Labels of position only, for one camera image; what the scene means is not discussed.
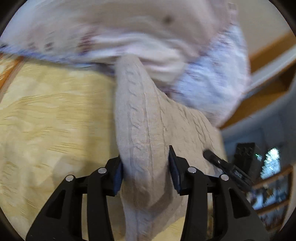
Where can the wooden wall shelf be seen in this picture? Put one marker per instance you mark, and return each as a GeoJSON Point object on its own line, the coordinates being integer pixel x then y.
{"type": "Point", "coordinates": [272, 69]}

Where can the beige cable-knit sweater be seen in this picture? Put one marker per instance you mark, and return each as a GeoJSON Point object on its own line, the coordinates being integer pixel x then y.
{"type": "Point", "coordinates": [147, 124]}

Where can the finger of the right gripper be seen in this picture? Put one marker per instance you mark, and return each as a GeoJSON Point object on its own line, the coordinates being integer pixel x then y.
{"type": "Point", "coordinates": [237, 175]}

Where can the yellow patterned bedspread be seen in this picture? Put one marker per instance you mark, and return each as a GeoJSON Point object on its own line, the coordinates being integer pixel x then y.
{"type": "Point", "coordinates": [55, 122]}

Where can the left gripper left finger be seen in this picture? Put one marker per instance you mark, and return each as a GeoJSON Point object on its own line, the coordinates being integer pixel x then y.
{"type": "Point", "coordinates": [61, 216]}

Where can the left floral pillow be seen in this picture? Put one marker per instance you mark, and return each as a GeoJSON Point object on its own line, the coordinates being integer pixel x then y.
{"type": "Point", "coordinates": [164, 35]}

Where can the right floral pillow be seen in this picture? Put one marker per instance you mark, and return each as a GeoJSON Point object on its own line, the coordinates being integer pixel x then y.
{"type": "Point", "coordinates": [216, 82]}

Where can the wooden shelving unit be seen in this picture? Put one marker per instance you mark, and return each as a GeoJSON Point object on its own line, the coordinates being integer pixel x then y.
{"type": "Point", "coordinates": [271, 193]}

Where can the floral pillow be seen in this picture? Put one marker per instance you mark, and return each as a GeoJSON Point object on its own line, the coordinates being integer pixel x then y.
{"type": "Point", "coordinates": [216, 82]}
{"type": "Point", "coordinates": [164, 35]}

